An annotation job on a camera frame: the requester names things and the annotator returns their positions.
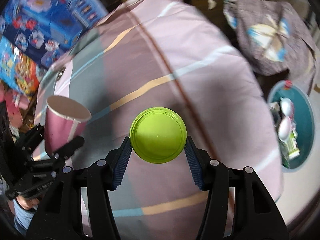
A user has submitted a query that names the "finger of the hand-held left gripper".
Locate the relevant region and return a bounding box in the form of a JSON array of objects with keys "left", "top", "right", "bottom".
[
  {"left": 15, "top": 125, "right": 45, "bottom": 153},
  {"left": 52, "top": 137, "right": 85, "bottom": 162}
]

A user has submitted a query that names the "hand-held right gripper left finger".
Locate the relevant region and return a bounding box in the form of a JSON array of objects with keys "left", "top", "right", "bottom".
[{"left": 26, "top": 136, "right": 133, "bottom": 240}]

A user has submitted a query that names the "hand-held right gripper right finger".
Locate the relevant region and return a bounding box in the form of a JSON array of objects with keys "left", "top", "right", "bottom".
[{"left": 184, "top": 136, "right": 288, "bottom": 240}]

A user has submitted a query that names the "pink paper cup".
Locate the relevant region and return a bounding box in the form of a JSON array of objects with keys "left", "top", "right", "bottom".
[{"left": 45, "top": 95, "right": 92, "bottom": 155}]

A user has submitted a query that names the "lime green round lid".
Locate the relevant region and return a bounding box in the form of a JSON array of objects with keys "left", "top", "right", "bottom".
[{"left": 129, "top": 107, "right": 187, "bottom": 164}]

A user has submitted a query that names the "teal round waste bin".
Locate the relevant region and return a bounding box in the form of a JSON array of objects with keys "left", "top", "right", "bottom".
[{"left": 267, "top": 81, "right": 316, "bottom": 174}]

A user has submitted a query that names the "person's left forearm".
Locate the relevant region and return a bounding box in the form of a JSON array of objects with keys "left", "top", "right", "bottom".
[{"left": 12, "top": 201, "right": 37, "bottom": 237}]

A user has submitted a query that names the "person's left hand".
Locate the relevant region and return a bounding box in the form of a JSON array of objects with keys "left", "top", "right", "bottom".
[{"left": 16, "top": 195, "right": 39, "bottom": 210}]

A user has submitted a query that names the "small pink box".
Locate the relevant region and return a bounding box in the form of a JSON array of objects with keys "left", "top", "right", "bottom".
[{"left": 4, "top": 90, "right": 32, "bottom": 110}]

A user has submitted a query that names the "cartoon dog toy box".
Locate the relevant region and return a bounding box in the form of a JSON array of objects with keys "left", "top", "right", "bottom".
[{"left": 0, "top": 36, "right": 48, "bottom": 98}]

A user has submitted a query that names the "pink plaid blanket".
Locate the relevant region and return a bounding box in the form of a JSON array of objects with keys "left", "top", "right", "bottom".
[{"left": 32, "top": 0, "right": 285, "bottom": 240}]

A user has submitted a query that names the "blue toy box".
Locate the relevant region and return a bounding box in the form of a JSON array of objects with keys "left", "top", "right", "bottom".
[{"left": 0, "top": 0, "right": 108, "bottom": 68}]

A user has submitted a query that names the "dark wooden cabinet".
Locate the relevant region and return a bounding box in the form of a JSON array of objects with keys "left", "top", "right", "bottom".
[{"left": 179, "top": 0, "right": 240, "bottom": 45}]

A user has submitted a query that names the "purple grey cloth bundle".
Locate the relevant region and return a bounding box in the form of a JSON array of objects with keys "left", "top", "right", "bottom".
[{"left": 224, "top": 0, "right": 318, "bottom": 78}]

